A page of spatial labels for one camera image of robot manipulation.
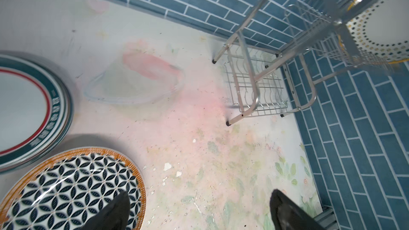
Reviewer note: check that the yellow rimmed plate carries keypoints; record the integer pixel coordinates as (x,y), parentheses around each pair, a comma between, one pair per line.
(382,31)

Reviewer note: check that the black white geometric pattern plate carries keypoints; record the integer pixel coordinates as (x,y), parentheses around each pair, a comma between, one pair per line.
(68,189)

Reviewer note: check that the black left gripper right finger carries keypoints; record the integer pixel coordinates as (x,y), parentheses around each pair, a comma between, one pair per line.
(286,215)

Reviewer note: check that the stainless steel dish rack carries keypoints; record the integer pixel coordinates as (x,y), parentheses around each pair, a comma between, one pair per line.
(283,84)

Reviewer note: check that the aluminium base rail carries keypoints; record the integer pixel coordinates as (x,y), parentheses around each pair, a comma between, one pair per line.
(327,219)

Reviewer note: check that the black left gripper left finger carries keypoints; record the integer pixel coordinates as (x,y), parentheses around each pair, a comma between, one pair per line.
(114,216)

